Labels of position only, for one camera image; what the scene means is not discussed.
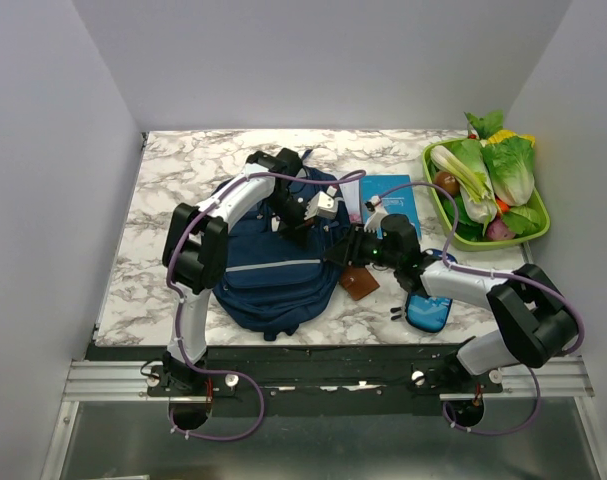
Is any brown round fruit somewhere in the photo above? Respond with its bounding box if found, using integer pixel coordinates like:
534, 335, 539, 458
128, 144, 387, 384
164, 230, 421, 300
434, 171, 460, 197

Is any purple onion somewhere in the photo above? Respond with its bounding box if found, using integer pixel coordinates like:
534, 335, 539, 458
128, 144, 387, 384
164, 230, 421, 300
485, 217, 516, 242

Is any green lettuce head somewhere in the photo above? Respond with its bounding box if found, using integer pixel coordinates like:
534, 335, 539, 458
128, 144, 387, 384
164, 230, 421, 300
482, 136, 535, 206

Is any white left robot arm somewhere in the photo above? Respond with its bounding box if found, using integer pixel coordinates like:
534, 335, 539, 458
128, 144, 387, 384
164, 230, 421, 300
162, 148, 313, 395

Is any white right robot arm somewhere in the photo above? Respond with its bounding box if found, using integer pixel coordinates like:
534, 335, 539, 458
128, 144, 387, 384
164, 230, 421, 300
324, 214, 584, 392

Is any green plastic vegetable tray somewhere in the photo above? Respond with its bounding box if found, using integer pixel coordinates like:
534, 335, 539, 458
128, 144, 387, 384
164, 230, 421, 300
423, 135, 551, 251

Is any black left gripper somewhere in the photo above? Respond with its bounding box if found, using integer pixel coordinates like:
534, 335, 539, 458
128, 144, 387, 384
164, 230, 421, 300
263, 191, 318, 251

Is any white book with pink roses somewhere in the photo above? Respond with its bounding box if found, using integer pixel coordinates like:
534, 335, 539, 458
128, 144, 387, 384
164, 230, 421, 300
339, 176, 362, 223

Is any blue pencil case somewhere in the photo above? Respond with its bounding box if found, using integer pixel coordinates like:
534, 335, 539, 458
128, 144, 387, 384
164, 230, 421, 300
403, 247, 460, 332

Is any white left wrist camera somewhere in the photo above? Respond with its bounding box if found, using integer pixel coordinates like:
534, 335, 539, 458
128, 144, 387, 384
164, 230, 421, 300
305, 191, 339, 220

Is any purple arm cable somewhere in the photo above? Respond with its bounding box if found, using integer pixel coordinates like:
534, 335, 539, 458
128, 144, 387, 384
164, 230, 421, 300
372, 182, 584, 435
165, 169, 368, 443

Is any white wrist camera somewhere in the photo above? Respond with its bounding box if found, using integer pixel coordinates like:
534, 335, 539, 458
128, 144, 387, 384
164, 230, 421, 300
305, 191, 339, 220
364, 195, 388, 233

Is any navy blue student backpack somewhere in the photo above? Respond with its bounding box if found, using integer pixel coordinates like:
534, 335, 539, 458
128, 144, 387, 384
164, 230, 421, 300
208, 148, 354, 342

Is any white green bok choy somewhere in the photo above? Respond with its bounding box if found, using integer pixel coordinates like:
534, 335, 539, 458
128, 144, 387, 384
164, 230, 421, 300
429, 138, 498, 227

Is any teal blue hardcover book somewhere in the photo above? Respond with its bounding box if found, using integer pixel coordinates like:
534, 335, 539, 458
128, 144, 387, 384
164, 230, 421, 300
359, 175, 421, 238

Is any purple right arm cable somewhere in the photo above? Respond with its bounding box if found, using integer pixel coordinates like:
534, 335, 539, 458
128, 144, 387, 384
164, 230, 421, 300
372, 182, 584, 435

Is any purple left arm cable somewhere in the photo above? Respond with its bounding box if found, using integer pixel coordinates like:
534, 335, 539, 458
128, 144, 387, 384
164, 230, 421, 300
165, 169, 368, 443

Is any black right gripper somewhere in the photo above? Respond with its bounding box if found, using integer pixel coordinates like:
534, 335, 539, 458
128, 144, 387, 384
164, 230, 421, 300
321, 222, 400, 270

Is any aluminium frame rail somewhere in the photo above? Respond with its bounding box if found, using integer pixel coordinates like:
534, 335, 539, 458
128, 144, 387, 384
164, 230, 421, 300
39, 358, 169, 480

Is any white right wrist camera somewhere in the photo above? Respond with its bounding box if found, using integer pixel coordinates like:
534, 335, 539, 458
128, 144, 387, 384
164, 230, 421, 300
364, 195, 388, 233

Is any black mounting rail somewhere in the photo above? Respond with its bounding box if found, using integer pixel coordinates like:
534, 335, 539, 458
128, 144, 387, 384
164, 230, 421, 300
85, 344, 503, 417

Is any brown leather wallet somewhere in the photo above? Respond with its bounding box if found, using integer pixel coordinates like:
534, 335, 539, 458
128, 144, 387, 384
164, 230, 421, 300
339, 266, 380, 301

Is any black binder clip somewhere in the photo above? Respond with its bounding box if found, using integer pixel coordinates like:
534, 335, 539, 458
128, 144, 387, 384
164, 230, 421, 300
390, 307, 407, 321

